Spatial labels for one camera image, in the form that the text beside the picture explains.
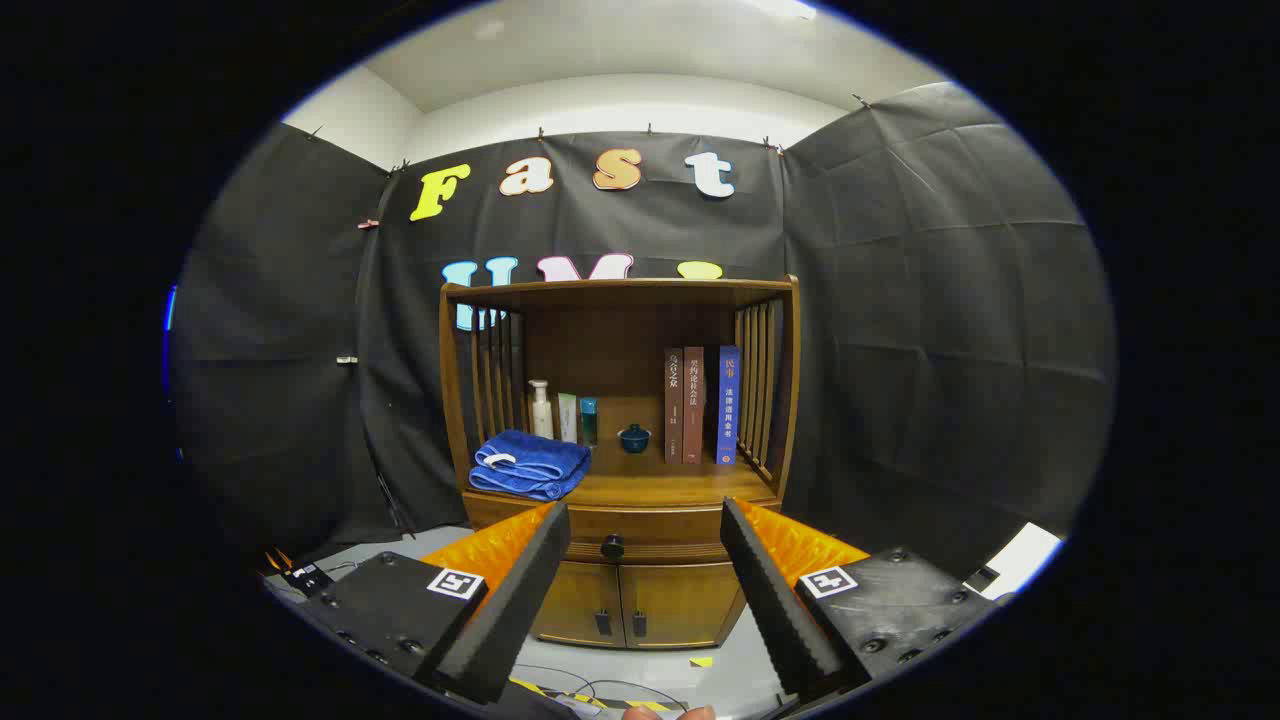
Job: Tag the white pump bottle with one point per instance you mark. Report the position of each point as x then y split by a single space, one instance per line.
541 415

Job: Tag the folded blue towel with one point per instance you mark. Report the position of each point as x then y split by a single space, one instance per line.
530 465

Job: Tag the wooden cabinet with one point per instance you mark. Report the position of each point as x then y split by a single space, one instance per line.
620 340

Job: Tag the yellow black floor tape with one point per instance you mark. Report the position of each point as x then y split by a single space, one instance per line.
560 693

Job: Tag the wooden countertop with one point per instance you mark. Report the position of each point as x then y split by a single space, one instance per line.
660 485

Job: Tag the dark brown book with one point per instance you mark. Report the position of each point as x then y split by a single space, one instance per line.
674 400

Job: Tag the black device box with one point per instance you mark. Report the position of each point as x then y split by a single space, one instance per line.
308 578

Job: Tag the blue book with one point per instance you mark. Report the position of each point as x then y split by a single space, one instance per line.
728 400

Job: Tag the green white tube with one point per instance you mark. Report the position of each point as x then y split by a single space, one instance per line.
567 418

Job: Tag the wooden cabinet door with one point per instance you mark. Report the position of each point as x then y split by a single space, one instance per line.
580 600
680 600

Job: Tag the teal capped bottle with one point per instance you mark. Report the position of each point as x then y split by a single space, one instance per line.
589 420

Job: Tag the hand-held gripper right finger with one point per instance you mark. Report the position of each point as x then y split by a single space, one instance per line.
775 600

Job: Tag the white board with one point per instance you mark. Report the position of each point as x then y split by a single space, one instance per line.
1020 555

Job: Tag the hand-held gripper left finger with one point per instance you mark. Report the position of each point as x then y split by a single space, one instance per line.
520 600

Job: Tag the blue lidded teacup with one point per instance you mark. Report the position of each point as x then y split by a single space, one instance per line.
634 440

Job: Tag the reddish brown book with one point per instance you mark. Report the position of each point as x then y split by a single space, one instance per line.
694 400

